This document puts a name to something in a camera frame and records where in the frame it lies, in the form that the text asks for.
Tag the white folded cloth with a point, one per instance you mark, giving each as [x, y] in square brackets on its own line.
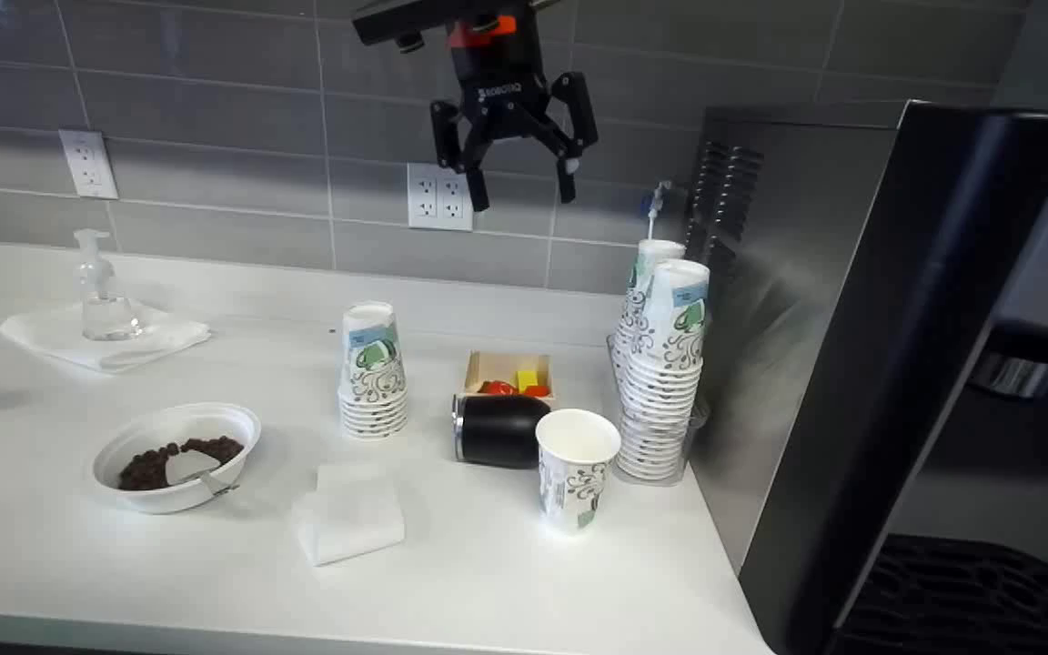
[61, 335]

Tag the white wall outlet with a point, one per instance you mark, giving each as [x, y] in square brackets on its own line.
[90, 164]
[439, 197]

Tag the tall paper cup stack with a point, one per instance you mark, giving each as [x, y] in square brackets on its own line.
[651, 255]
[657, 370]

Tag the left white wall outlet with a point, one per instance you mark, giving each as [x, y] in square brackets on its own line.
[90, 164]

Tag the single patterned paper cup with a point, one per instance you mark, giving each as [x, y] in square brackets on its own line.
[574, 465]

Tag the black cylindrical can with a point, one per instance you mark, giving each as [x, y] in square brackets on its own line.
[495, 430]

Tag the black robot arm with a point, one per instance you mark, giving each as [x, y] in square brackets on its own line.
[408, 21]

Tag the short stack of paper cups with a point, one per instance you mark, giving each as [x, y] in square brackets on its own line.
[372, 391]

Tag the white bowl with coffee grounds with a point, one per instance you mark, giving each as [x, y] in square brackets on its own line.
[176, 457]

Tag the center white wall outlet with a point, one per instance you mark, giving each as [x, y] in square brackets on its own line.
[439, 197]

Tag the tall rear paper cup stack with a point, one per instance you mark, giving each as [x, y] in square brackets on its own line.
[651, 255]

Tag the small box with packets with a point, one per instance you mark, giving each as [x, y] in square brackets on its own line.
[507, 378]

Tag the tall front paper cup stack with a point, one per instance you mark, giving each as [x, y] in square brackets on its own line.
[657, 370]

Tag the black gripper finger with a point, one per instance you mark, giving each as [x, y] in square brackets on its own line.
[569, 144]
[459, 150]

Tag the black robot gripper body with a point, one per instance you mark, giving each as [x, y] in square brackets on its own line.
[501, 76]

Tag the black and silver appliance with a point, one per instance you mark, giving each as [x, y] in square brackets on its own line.
[876, 443]

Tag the white paper towel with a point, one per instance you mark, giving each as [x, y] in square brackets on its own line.
[346, 511]

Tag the clear soap dispenser bottle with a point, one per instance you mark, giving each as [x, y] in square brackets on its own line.
[106, 318]

